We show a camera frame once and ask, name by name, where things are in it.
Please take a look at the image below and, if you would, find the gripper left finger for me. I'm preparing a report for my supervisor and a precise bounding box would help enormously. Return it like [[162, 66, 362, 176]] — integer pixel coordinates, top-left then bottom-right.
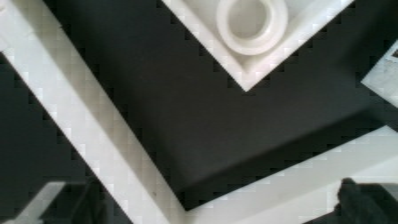
[[7, 181, 107, 224]]

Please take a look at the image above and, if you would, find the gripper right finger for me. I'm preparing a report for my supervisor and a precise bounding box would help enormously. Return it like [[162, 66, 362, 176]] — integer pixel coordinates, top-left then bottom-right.
[[304, 178, 398, 224]]

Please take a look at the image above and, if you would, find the white square tabletop tray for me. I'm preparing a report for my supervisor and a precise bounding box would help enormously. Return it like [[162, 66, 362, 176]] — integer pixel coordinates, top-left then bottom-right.
[[162, 0, 354, 91]]

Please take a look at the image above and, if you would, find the white U-shaped obstacle fence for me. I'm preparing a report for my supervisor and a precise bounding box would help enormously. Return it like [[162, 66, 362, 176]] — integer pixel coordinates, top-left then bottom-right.
[[0, 0, 398, 224]]

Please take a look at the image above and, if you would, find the white tag sheet on table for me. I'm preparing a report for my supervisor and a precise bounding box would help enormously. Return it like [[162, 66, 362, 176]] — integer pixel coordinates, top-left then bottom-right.
[[362, 45, 398, 108]]

